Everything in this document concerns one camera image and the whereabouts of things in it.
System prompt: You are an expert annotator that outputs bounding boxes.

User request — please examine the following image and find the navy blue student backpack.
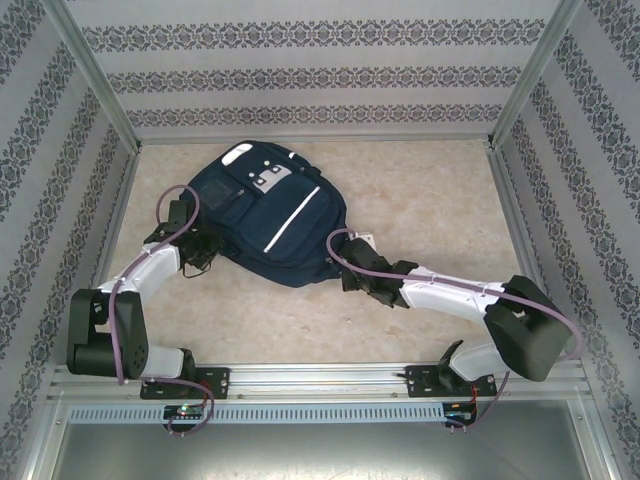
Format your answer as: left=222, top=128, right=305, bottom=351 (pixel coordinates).
left=187, top=141, right=349, bottom=290

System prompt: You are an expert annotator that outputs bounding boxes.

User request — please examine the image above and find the grey sheet metal shelf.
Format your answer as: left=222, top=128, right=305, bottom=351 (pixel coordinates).
left=47, top=424, right=614, bottom=480

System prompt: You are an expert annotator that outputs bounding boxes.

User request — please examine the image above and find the black left camera cable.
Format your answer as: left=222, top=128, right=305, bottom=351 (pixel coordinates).
left=179, top=249, right=217, bottom=280

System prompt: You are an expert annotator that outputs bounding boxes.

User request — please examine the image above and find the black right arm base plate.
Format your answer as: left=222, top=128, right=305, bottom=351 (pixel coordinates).
left=407, top=364, right=494, bottom=399

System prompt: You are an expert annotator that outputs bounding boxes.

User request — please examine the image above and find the aluminium mounting rail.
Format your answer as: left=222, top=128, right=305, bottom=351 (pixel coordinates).
left=49, top=363, right=587, bottom=401

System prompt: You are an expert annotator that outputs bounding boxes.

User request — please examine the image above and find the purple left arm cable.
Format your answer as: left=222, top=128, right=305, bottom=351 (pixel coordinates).
left=110, top=184, right=216, bottom=440

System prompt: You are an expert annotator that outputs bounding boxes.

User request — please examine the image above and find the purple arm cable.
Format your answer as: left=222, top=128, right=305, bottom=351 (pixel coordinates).
left=110, top=184, right=216, bottom=440
left=325, top=228, right=585, bottom=435

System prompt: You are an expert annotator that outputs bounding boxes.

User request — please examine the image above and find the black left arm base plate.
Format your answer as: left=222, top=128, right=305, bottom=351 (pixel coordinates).
left=141, top=367, right=231, bottom=400

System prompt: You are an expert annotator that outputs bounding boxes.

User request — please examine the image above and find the slotted grey cable duct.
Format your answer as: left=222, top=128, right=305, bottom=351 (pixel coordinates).
left=67, top=403, right=446, bottom=425

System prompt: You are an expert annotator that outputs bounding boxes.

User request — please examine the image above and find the right aluminium side rail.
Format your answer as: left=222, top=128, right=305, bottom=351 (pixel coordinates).
left=487, top=147, right=569, bottom=361

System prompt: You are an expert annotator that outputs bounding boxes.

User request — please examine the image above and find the left aluminium corner post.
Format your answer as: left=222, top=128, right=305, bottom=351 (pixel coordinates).
left=42, top=0, right=144, bottom=154

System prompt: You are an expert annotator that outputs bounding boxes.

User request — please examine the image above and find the aluminium corner post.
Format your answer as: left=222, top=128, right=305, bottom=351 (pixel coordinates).
left=487, top=0, right=584, bottom=151
left=42, top=0, right=144, bottom=154

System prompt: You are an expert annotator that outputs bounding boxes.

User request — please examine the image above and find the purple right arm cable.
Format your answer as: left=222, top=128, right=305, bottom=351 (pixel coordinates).
left=325, top=228, right=585, bottom=435

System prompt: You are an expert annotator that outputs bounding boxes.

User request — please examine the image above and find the right aluminium corner post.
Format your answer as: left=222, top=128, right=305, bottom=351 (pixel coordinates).
left=487, top=0, right=584, bottom=151

